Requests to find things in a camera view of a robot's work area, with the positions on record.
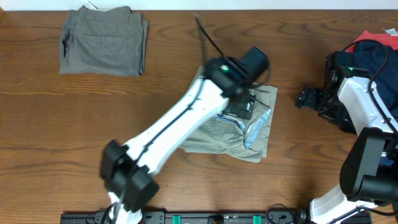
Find small coiled black cable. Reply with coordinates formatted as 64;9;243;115
266;203;296;224

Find folded grey trousers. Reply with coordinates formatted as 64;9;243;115
59;6;149;77

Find white garment label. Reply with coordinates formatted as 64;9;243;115
385;28;398;36

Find khaki beige shorts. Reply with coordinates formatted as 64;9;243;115
180;85;278;163

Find red garment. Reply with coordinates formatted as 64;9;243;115
345;30;397;53

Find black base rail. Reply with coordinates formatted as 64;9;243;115
60;210;373;224

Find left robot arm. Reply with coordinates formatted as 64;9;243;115
99;47;270;223

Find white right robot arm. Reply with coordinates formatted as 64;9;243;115
296;50;397;223

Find navy blue garment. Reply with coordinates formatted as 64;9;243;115
353;46;398;119

